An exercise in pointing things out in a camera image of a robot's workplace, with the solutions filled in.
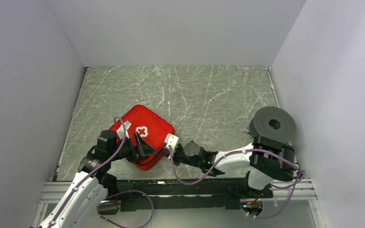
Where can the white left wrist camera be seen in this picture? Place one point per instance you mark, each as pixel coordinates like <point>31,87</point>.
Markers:
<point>122,131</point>

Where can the grey filament spool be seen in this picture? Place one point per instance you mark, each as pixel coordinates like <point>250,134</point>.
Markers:
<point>274,123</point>

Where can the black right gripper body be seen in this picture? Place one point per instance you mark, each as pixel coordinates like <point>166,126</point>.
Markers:
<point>179,156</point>

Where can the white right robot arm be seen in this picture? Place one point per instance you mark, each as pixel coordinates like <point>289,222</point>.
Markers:
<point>267,159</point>

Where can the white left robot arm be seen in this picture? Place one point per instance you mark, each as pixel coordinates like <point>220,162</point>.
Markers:
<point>92,183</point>

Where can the red medicine kit case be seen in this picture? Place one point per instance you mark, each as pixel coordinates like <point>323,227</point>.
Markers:
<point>152,128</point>

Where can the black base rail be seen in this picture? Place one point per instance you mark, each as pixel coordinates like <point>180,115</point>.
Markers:
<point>225,193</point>

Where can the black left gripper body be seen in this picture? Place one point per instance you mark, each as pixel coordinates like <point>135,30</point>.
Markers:
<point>126,151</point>

